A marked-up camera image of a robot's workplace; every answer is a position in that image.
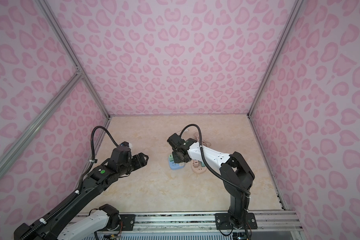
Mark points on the blue square power strip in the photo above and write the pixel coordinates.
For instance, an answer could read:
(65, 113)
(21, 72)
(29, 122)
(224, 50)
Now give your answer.
(174, 166)

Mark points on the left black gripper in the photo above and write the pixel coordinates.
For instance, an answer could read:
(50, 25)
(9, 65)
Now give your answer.
(138, 159)

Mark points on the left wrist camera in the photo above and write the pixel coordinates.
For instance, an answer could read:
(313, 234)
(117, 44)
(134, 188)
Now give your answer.
(126, 144)

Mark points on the diagonal aluminium frame bar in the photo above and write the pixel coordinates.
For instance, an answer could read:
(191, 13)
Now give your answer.
(17, 148)

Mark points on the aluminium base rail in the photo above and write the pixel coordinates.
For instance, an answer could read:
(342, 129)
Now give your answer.
(261, 225)

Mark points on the pink round power strip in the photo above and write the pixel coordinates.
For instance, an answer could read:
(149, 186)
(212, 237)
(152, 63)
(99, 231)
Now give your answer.
(199, 170)

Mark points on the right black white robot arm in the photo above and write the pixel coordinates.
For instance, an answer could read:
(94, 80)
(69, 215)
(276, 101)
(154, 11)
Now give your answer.
(232, 169)

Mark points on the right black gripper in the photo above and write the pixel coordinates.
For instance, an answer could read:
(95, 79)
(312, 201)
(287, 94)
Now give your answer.
(176, 156)

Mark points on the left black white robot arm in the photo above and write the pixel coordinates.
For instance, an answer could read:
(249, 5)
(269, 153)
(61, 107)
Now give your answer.
(91, 184)

